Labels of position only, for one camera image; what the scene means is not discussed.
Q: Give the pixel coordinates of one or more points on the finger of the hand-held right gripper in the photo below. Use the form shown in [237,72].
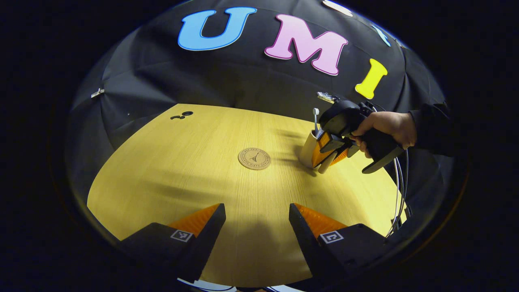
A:
[320,152]
[340,156]

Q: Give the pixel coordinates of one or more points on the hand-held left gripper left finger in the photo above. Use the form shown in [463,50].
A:
[211,239]

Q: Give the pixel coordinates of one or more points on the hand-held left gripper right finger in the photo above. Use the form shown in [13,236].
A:
[304,239]

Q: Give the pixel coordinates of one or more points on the light blue toothbrush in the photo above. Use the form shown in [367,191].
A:
[316,117]

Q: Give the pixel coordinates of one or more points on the round cork coaster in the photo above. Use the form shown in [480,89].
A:
[254,158]

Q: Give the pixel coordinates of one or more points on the wooden desktop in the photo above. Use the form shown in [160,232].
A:
[182,182]

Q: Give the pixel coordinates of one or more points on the black backdrop cloth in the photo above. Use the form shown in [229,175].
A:
[162,81]

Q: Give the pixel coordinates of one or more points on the small white cloth clip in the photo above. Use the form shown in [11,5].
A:
[97,93]

